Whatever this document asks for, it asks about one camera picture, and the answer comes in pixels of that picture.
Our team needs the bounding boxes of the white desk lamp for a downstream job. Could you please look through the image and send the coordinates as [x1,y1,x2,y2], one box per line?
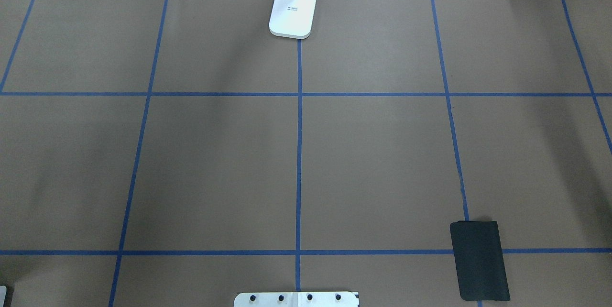
[269,0,317,40]

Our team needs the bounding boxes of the black mouse pad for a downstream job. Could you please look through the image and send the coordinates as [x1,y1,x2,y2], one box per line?
[449,220,511,301]

